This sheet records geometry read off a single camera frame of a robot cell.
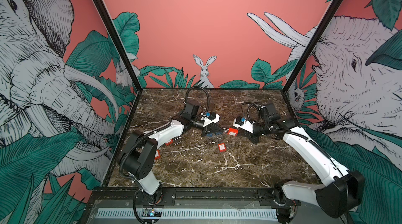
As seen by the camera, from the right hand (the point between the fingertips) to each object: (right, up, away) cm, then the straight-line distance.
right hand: (238, 130), depth 76 cm
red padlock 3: (-4, 0, -2) cm, 4 cm away
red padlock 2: (-7, -13, +14) cm, 20 cm away
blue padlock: (-14, -6, +19) cm, 25 cm away
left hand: (-9, +1, +1) cm, 9 cm away
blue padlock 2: (-10, -1, -1) cm, 10 cm away
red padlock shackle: (-37, -9, +16) cm, 41 cm away
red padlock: (-43, -16, +10) cm, 47 cm away
